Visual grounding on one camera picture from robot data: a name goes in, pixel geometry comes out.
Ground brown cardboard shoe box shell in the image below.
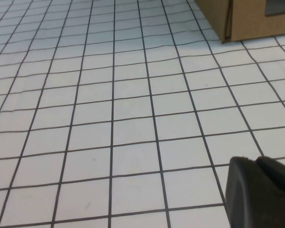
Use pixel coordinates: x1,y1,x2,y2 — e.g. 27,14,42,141
194,0,231,44

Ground cardboard drawer with window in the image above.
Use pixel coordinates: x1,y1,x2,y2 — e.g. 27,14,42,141
229,0,285,43

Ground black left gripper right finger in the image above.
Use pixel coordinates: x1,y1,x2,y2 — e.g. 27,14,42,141
256,156,285,199

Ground white black-grid tablecloth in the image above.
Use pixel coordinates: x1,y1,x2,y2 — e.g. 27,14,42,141
0,0,285,228

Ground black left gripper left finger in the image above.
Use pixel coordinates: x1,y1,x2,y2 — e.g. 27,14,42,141
225,156,285,228

